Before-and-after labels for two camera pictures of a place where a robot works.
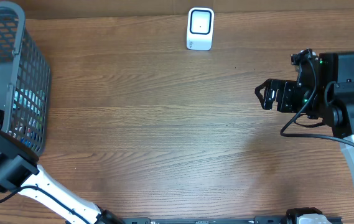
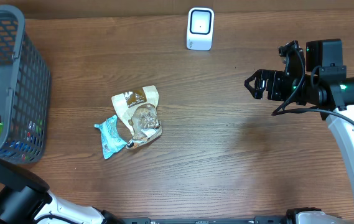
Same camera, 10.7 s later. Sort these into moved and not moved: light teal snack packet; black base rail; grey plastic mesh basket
Moved: light teal snack packet
Not moved: grey plastic mesh basket; black base rail
